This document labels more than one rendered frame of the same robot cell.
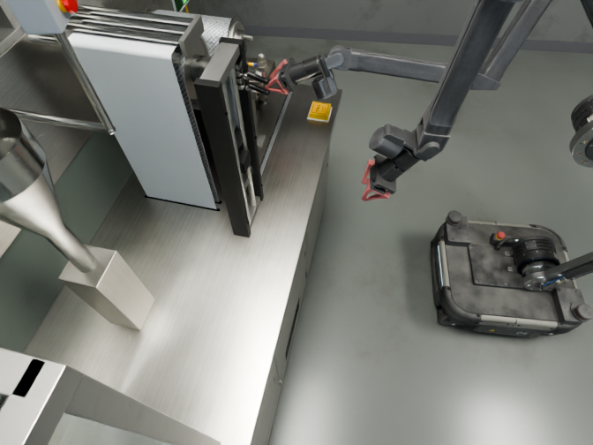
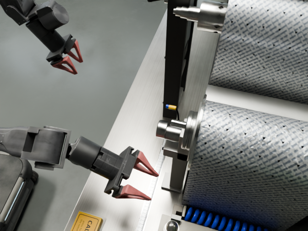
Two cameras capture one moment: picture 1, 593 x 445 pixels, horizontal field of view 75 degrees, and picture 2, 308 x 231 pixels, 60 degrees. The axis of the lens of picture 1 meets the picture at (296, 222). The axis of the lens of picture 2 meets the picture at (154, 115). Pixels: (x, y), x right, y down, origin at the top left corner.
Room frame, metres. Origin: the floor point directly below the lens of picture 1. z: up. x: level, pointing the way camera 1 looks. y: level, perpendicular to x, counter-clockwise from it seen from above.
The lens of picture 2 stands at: (1.34, 0.10, 1.67)
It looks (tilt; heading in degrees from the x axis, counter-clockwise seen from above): 53 degrees down; 182
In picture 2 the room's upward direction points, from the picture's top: straight up
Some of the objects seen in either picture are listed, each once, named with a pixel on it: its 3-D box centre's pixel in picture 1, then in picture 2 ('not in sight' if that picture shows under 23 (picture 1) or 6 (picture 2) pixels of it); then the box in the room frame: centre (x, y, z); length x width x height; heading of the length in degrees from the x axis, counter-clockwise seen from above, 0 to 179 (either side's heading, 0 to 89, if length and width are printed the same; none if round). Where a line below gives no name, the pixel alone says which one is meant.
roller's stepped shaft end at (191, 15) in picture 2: not in sight; (186, 13); (0.80, 0.15, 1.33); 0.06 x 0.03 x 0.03; 76
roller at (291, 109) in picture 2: not in sight; (256, 121); (0.98, 0.32, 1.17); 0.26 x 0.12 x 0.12; 76
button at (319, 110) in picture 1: (319, 110); (85, 228); (1.16, -0.09, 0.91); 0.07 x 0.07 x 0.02; 76
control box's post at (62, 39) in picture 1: (85, 82); not in sight; (0.54, 0.34, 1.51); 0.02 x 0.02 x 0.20
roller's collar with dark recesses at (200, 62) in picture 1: (207, 70); (213, 17); (0.81, 0.21, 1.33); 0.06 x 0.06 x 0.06; 76
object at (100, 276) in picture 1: (84, 260); not in sight; (0.39, 0.44, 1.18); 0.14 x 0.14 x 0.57
